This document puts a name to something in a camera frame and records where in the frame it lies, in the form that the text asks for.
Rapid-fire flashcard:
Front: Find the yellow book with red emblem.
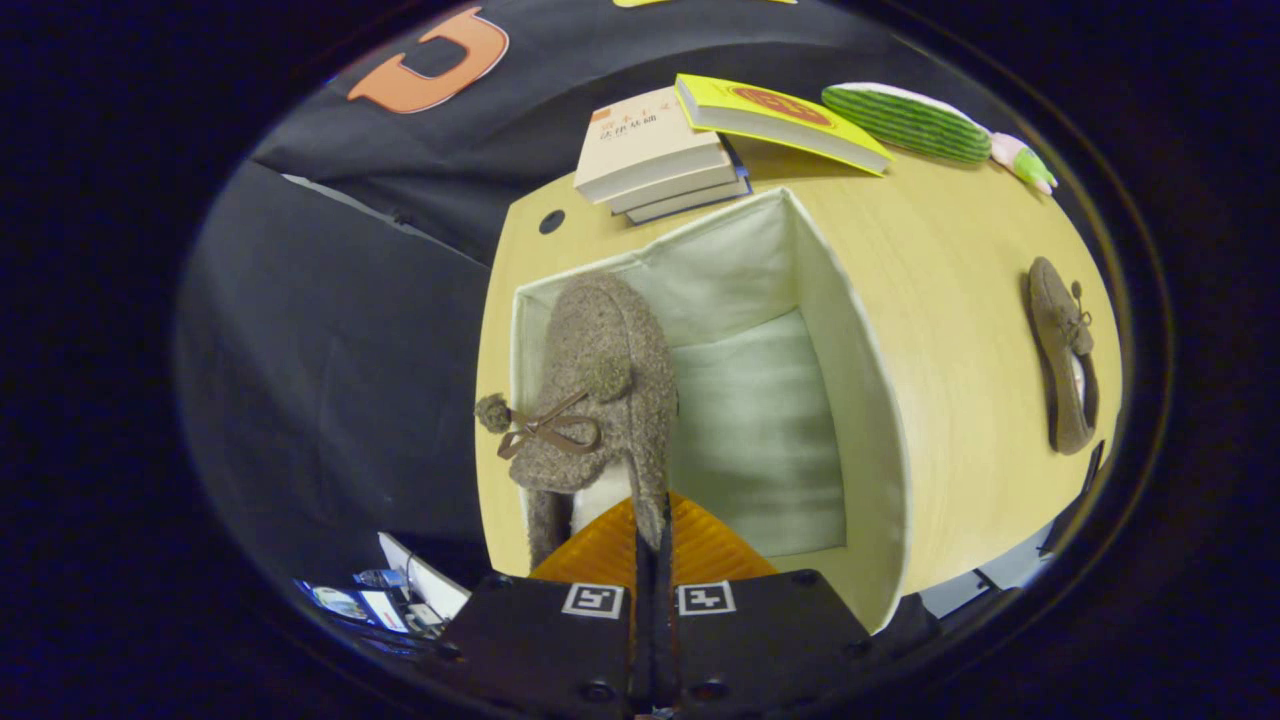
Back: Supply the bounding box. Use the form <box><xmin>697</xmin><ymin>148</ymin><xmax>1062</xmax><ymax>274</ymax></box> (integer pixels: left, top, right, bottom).
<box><xmin>674</xmin><ymin>73</ymin><xmax>894</xmax><ymax>177</ymax></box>

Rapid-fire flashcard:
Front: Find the pink and green plush toy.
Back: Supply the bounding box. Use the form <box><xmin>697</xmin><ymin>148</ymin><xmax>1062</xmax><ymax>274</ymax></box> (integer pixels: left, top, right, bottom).
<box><xmin>989</xmin><ymin>131</ymin><xmax>1059</xmax><ymax>197</ymax></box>

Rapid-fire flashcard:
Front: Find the beige paperback book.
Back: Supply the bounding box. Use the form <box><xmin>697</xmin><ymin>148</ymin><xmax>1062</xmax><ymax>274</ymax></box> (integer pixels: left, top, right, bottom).
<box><xmin>574</xmin><ymin>87</ymin><xmax>737</xmax><ymax>205</ymax></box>

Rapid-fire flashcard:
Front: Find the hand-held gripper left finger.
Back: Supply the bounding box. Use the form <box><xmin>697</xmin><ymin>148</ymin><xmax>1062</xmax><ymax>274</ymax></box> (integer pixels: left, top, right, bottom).
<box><xmin>420</xmin><ymin>495</ymin><xmax>657</xmax><ymax>720</ymax></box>

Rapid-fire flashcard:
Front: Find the blue book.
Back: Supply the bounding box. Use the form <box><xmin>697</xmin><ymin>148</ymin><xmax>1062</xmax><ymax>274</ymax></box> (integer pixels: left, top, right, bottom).
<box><xmin>625</xmin><ymin>138</ymin><xmax>754</xmax><ymax>227</ymax></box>

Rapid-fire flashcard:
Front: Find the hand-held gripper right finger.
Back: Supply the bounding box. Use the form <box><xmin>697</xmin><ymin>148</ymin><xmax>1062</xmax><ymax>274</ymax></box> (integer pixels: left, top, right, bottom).
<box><xmin>655</xmin><ymin>490</ymin><xmax>883</xmax><ymax>720</ymax></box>

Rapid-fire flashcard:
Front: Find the brown fuzzy shoe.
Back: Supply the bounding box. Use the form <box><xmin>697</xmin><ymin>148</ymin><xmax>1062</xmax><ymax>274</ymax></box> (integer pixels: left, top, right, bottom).
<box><xmin>1027</xmin><ymin>257</ymin><xmax>1102</xmax><ymax>457</ymax></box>
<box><xmin>474</xmin><ymin>272</ymin><xmax>682</xmax><ymax>571</ymax></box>

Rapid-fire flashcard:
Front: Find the white flat box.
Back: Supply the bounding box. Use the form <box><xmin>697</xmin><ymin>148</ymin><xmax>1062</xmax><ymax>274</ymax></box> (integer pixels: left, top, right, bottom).
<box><xmin>377</xmin><ymin>531</ymin><xmax>472</xmax><ymax>623</ymax></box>

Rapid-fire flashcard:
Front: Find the white book under beige book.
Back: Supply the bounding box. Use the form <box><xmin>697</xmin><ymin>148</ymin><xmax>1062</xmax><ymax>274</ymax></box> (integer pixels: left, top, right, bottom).
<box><xmin>606</xmin><ymin>162</ymin><xmax>747</xmax><ymax>216</ymax></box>

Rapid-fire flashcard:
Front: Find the watermelon slice plush toy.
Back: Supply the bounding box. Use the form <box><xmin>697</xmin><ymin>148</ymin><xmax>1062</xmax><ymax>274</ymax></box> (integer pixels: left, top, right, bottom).
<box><xmin>821</xmin><ymin>82</ymin><xmax>994</xmax><ymax>166</ymax></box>

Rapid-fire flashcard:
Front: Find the pale green fabric storage box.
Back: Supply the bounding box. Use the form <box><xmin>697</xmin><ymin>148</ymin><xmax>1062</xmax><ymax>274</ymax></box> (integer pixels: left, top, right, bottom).
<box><xmin>510</xmin><ymin>187</ymin><xmax>912</xmax><ymax>634</ymax></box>

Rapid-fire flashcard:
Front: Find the dark floor stand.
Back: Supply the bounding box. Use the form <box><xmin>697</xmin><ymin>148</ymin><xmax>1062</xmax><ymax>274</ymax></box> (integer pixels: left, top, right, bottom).
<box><xmin>975</xmin><ymin>438</ymin><xmax>1108</xmax><ymax>593</ymax></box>

